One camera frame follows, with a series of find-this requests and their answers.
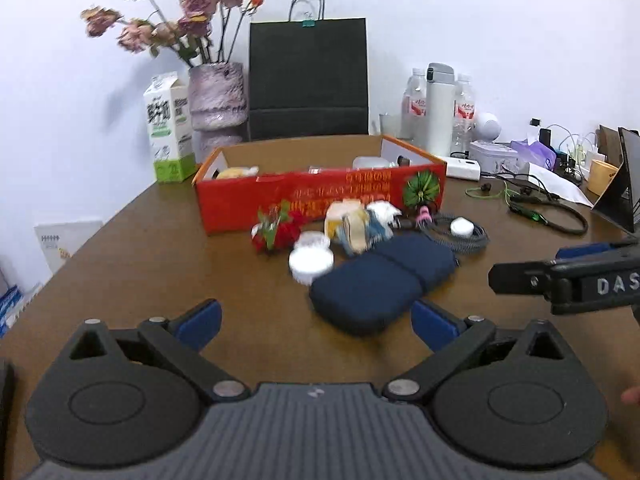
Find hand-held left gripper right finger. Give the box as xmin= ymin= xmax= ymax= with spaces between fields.
xmin=382 ymin=299 xmax=571 ymax=403

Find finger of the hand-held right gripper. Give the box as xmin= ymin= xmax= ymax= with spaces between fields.
xmin=488 ymin=259 xmax=556 ymax=298
xmin=555 ymin=242 xmax=640 ymax=262

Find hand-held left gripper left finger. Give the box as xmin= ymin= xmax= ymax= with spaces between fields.
xmin=65 ymin=299 xmax=251 ymax=402

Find navy blue zip case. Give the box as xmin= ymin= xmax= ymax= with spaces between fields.
xmin=308 ymin=236 xmax=459 ymax=337

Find red strawberry toy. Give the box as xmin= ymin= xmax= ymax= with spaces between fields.
xmin=251 ymin=201 xmax=307 ymax=256

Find ribbed white jar lid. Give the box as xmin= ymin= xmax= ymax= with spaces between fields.
xmin=288 ymin=247 xmax=335 ymax=287

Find white tissue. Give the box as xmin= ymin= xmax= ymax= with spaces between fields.
xmin=366 ymin=200 xmax=402 ymax=226

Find red cardboard box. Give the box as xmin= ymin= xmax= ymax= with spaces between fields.
xmin=192 ymin=134 xmax=447 ymax=237

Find brown wooden desktop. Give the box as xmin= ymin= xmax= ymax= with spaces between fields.
xmin=0 ymin=133 xmax=640 ymax=480

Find white paper sheet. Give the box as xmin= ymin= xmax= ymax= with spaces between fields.
xmin=522 ymin=161 xmax=595 ymax=208

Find black tablet stand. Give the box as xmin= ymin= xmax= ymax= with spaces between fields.
xmin=591 ymin=126 xmax=640 ymax=235

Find yellow cup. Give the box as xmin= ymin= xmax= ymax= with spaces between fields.
xmin=586 ymin=159 xmax=620 ymax=197

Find purple tissue pack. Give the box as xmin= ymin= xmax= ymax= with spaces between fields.
xmin=510 ymin=139 xmax=557 ymax=171

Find white power bank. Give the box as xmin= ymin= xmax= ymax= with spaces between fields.
xmin=442 ymin=156 xmax=482 ymax=181

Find white tin box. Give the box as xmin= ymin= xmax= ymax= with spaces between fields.
xmin=468 ymin=141 xmax=521 ymax=175

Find yellow packet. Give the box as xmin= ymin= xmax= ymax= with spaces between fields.
xmin=214 ymin=166 xmax=260 ymax=181

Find white round lamp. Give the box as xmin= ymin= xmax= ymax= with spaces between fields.
xmin=472 ymin=112 xmax=502 ymax=142

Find white printed board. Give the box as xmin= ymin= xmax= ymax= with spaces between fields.
xmin=34 ymin=219 xmax=104 ymax=277

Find clear water bottle red label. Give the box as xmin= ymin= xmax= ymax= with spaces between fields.
xmin=400 ymin=67 xmax=429 ymax=141
xmin=451 ymin=74 xmax=477 ymax=153

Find white plastic container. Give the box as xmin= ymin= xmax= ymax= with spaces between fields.
xmin=351 ymin=156 xmax=397 ymax=170

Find white thermos bottle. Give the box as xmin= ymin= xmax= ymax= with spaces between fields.
xmin=424 ymin=62 xmax=456 ymax=158

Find blue and white boxes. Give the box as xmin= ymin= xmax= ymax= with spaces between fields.
xmin=0 ymin=282 xmax=25 ymax=338

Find white and green milk carton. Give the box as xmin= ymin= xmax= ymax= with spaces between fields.
xmin=143 ymin=71 xmax=197 ymax=184

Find clear glass cup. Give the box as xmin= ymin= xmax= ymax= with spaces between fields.
xmin=379 ymin=112 xmax=402 ymax=139

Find pink marbled vase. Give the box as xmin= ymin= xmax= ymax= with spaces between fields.
xmin=187 ymin=61 xmax=249 ymax=163

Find black paper bag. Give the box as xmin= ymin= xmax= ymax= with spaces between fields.
xmin=247 ymin=0 xmax=370 ymax=142

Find dried pink rose bouquet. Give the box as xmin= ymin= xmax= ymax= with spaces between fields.
xmin=80 ymin=0 xmax=266 ymax=68

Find black strap with green cable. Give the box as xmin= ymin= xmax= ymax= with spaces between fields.
xmin=506 ymin=191 xmax=589 ymax=236

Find green earphone cable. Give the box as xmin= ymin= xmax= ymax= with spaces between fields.
xmin=465 ymin=182 xmax=508 ymax=202

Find white charger cables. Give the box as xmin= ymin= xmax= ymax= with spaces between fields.
xmin=530 ymin=117 xmax=601 ymax=181

